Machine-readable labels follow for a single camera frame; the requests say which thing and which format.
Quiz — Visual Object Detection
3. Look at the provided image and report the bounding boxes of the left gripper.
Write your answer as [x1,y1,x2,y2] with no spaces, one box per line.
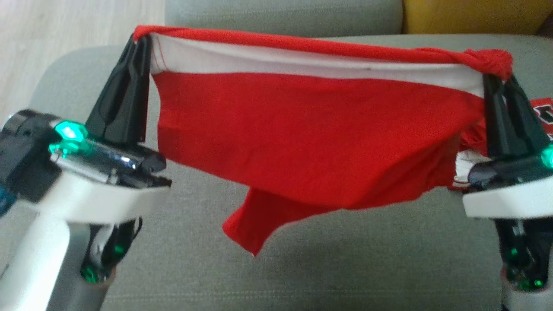
[32,37,172,225]

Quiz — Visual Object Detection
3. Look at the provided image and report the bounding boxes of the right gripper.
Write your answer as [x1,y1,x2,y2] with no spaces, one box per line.
[462,74,553,219]

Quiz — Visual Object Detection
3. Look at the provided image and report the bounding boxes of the red basketball shorts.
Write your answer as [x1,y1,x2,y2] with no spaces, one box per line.
[447,98,553,191]

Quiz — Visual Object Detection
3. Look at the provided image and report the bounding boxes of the red sleeveless basketball jersey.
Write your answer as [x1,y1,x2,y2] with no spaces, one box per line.
[133,25,514,257]

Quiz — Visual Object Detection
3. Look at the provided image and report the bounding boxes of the yellow sofa backrest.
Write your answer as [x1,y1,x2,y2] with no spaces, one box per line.
[402,0,553,36]

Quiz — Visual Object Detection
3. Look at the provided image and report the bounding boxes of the blue cable connector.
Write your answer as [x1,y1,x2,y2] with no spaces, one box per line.
[0,188,18,216]

